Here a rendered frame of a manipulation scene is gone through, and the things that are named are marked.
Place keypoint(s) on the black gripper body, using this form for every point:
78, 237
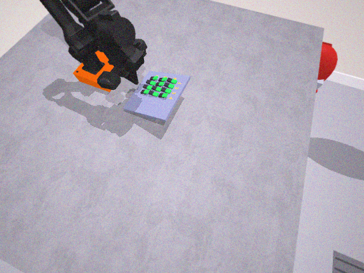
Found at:
111, 80

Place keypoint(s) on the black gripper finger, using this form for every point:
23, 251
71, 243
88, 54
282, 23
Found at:
134, 73
130, 77

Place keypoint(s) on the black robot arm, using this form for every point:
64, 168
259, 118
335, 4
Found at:
101, 27

